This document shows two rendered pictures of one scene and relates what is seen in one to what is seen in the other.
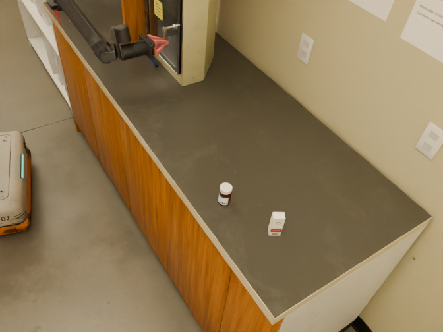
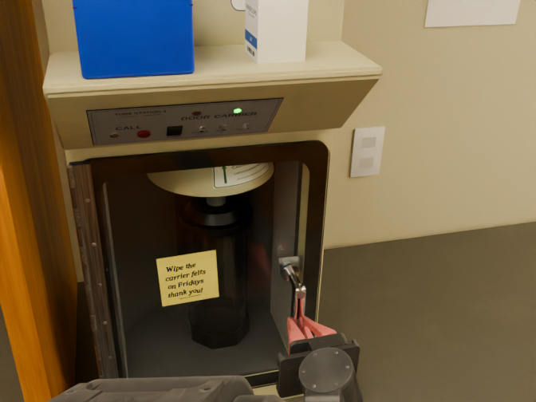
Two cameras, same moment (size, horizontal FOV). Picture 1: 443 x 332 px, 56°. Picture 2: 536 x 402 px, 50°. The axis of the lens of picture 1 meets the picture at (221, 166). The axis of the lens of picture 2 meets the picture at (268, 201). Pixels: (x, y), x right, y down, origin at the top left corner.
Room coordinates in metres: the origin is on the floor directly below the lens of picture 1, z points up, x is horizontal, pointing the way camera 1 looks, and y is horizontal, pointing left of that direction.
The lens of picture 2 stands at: (1.31, 0.87, 1.67)
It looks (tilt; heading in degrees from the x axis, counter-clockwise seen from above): 29 degrees down; 292
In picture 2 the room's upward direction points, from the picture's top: 2 degrees clockwise
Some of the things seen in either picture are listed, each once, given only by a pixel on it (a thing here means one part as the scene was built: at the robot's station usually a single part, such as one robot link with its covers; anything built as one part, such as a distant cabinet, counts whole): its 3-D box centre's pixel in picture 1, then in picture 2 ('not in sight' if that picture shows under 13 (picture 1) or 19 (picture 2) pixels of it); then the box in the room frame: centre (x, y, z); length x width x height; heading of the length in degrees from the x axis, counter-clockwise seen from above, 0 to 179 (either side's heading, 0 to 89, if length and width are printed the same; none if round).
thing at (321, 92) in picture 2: not in sight; (214, 106); (1.58, 0.36, 1.46); 0.32 x 0.11 x 0.10; 38
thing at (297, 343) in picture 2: (157, 44); (309, 342); (1.48, 0.32, 1.14); 0.09 x 0.07 x 0.07; 128
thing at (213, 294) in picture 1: (192, 161); not in sight; (1.52, 0.15, 0.45); 2.05 x 0.67 x 0.90; 38
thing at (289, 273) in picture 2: (168, 35); (294, 303); (1.51, 0.28, 1.17); 0.05 x 0.03 x 0.10; 128
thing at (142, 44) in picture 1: (140, 48); (325, 383); (1.43, 0.37, 1.14); 0.10 x 0.07 x 0.07; 38
